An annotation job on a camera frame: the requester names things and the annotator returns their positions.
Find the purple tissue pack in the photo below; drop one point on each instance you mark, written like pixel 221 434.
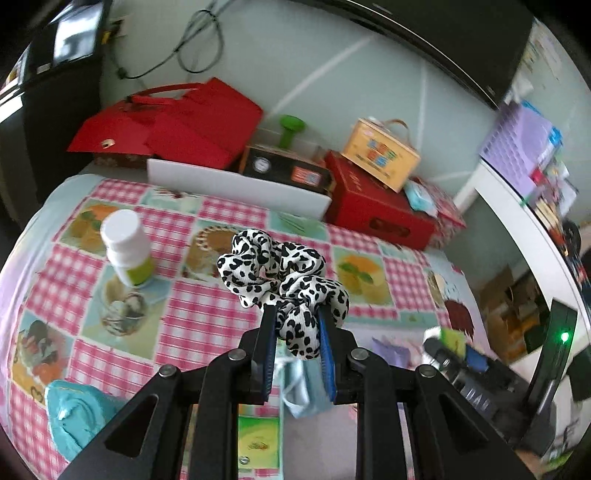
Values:
pixel 392 350

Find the yellow children's suitcase box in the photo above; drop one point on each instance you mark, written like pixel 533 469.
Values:
pixel 384 150

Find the blue wet wipes pack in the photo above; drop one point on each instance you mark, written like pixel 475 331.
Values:
pixel 420 199

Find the red gift box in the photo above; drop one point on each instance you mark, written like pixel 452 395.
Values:
pixel 362 204

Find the green dumbbell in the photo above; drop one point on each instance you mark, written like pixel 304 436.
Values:
pixel 291 126

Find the pink checkered tablecloth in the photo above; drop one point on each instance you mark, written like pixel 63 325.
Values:
pixel 66 315

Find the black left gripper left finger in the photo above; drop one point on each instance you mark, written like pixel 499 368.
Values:
pixel 256 374

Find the red gift bag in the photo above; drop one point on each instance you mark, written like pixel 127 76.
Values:
pixel 204 124

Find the purple honeycomb box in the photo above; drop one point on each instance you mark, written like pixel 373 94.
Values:
pixel 520 146

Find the white foam board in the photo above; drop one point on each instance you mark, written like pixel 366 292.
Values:
pixel 235 187

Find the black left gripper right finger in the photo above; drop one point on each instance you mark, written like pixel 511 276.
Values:
pixel 341 382

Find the black water dispenser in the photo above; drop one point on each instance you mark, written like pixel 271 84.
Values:
pixel 52 89

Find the black white leopard scrunchie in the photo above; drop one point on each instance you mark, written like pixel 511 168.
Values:
pixel 289 276

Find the green tea packet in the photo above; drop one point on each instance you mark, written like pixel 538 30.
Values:
pixel 259 442

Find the white pill bottle green label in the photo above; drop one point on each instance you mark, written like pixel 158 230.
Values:
pixel 127 246

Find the light blue face mask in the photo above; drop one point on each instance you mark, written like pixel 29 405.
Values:
pixel 302 389

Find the black box with QR code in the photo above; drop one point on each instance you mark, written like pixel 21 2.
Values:
pixel 287 168

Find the teal toy box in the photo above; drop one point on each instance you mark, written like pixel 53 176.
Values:
pixel 76 414

